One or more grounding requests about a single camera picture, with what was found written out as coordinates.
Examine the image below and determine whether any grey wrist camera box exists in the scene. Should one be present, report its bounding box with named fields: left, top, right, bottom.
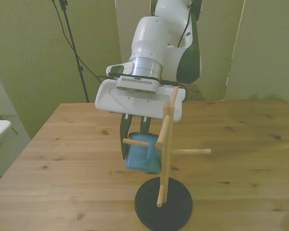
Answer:
left=116, top=75, right=161, bottom=93

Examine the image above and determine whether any green enamel mug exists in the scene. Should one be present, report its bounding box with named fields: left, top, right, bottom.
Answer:
left=124, top=131, right=162, bottom=175

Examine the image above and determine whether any wooden mug tree black base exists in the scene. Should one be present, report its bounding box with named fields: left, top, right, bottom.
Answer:
left=122, top=86, right=212, bottom=230

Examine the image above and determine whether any black tripod stand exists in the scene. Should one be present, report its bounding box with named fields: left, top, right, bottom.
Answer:
left=52, top=0, right=99, bottom=81

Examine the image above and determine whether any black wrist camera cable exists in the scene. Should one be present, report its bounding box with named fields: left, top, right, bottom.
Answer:
left=95, top=0, right=195, bottom=103

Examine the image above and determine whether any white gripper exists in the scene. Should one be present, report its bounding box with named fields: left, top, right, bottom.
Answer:
left=94, top=79, right=185, bottom=160

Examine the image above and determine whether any beige partition panel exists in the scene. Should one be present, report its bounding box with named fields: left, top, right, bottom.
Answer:
left=223, top=0, right=289, bottom=101
left=0, top=0, right=122, bottom=145

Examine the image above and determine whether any black camera stand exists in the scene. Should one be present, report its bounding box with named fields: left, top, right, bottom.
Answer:
left=57, top=0, right=90, bottom=103

